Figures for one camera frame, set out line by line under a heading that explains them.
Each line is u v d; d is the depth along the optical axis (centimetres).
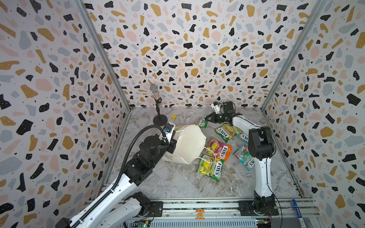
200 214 72
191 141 84
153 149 49
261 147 60
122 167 44
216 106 96
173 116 114
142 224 71
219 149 95
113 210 55
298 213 72
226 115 85
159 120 113
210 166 86
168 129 56
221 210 75
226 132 103
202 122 100
